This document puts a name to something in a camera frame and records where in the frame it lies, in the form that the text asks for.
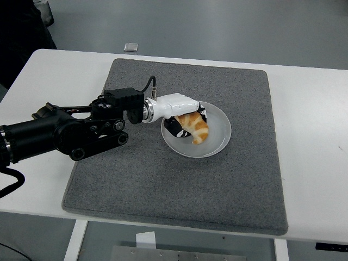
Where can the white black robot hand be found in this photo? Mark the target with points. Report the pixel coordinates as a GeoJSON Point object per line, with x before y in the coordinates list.
{"type": "Point", "coordinates": [176, 104]}

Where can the orange croissant bread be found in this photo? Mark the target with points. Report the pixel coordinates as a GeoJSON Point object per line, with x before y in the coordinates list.
{"type": "Point", "coordinates": [199, 130]}

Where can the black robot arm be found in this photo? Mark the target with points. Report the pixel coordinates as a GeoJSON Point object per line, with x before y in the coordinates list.
{"type": "Point", "coordinates": [40, 133]}

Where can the white round plate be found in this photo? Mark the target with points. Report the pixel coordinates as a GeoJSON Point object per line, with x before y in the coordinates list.
{"type": "Point", "coordinates": [217, 136]}

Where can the small silver floor plate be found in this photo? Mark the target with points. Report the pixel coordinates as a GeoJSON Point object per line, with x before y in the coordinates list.
{"type": "Point", "coordinates": [131, 47]}

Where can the grey metal plate with screws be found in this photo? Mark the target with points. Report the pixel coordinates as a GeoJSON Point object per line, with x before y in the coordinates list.
{"type": "Point", "coordinates": [176, 254]}

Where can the grey felt mat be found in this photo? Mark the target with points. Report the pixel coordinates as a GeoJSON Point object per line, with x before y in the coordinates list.
{"type": "Point", "coordinates": [163, 185]}

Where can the grey mesh bin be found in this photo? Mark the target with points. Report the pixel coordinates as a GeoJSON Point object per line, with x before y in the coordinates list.
{"type": "Point", "coordinates": [44, 12]}

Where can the white table leg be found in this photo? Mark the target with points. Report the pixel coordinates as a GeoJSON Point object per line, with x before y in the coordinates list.
{"type": "Point", "coordinates": [281, 251]}
{"type": "Point", "coordinates": [76, 239]}

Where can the person's legs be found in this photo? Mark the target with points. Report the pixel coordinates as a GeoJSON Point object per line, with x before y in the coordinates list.
{"type": "Point", "coordinates": [19, 32]}

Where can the black table control panel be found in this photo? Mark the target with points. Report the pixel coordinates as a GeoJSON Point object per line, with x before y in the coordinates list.
{"type": "Point", "coordinates": [331, 246]}

